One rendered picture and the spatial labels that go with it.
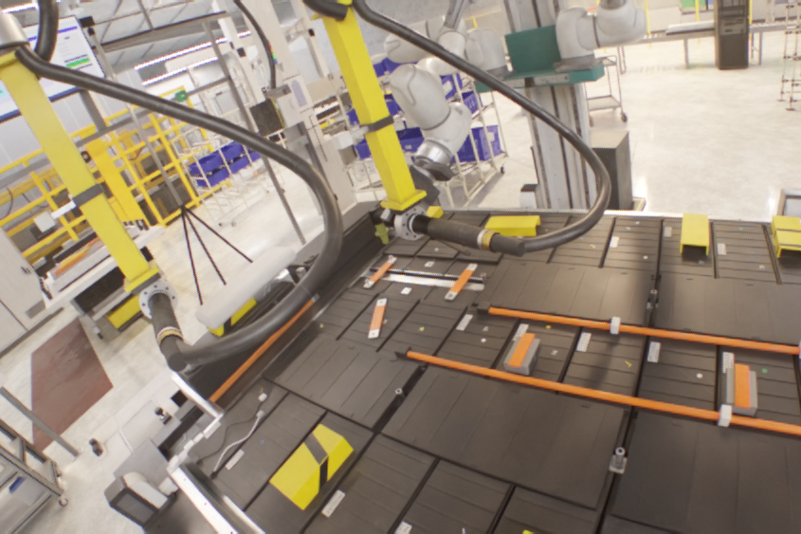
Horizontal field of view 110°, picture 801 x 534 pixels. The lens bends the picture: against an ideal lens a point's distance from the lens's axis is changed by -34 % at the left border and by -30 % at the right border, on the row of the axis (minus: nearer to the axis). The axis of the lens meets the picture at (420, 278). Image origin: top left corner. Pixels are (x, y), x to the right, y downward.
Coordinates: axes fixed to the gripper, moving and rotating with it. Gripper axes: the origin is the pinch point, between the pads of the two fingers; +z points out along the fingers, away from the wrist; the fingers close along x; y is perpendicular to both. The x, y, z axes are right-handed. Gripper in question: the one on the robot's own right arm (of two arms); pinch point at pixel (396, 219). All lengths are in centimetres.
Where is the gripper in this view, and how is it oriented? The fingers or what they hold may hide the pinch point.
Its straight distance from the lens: 102.2
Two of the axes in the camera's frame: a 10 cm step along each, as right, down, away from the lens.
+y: -6.4, -2.5, 7.3
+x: -6.1, -4.2, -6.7
